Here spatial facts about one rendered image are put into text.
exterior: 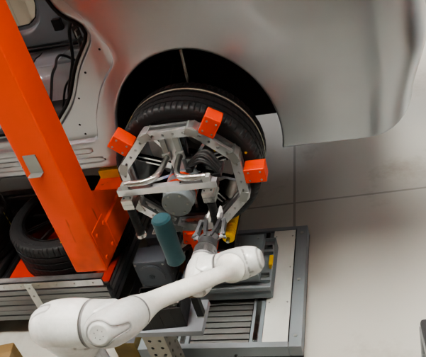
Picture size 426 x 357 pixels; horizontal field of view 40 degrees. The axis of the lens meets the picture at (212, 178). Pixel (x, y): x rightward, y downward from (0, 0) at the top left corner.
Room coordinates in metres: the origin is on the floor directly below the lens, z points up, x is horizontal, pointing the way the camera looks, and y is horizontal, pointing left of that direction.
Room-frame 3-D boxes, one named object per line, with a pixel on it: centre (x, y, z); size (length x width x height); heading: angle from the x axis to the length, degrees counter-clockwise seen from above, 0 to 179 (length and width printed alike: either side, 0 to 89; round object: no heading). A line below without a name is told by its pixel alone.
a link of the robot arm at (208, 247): (1.65, 0.11, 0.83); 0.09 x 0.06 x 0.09; 71
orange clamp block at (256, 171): (2.05, -0.18, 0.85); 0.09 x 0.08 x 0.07; 71
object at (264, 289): (2.31, 0.06, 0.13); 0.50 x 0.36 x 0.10; 71
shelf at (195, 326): (1.80, 0.39, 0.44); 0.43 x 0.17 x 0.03; 71
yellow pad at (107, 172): (2.68, 0.47, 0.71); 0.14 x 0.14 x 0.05; 71
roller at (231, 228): (2.20, -0.03, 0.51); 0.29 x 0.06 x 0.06; 161
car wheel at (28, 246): (2.73, 0.82, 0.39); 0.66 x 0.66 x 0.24
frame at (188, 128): (2.14, 0.12, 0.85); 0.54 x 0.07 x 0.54; 71
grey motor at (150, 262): (2.40, 0.36, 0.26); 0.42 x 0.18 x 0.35; 161
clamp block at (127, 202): (2.01, 0.34, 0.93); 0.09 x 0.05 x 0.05; 161
